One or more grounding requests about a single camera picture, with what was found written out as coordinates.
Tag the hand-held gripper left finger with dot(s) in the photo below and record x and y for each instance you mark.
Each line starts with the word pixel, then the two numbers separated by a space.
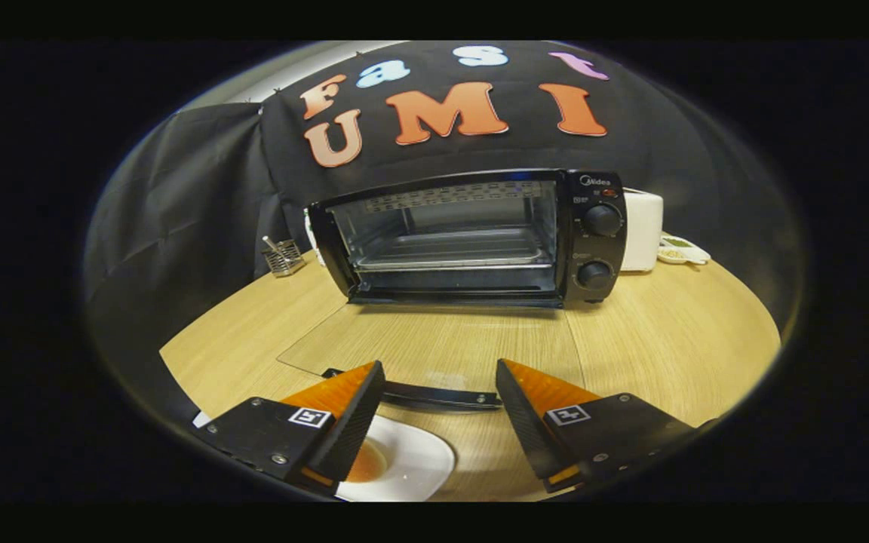
pixel 351 422

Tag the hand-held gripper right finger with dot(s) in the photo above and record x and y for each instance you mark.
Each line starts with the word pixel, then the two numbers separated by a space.
pixel 529 422

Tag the black toaster oven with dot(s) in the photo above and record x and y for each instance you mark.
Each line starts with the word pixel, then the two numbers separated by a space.
pixel 593 249

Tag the white plate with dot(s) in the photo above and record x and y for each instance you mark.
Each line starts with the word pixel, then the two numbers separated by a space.
pixel 419 460

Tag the white box-shaped appliance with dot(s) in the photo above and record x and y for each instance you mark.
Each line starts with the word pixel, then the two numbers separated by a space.
pixel 642 230

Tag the white divided dish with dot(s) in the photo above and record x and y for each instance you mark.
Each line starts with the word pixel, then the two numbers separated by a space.
pixel 680 251

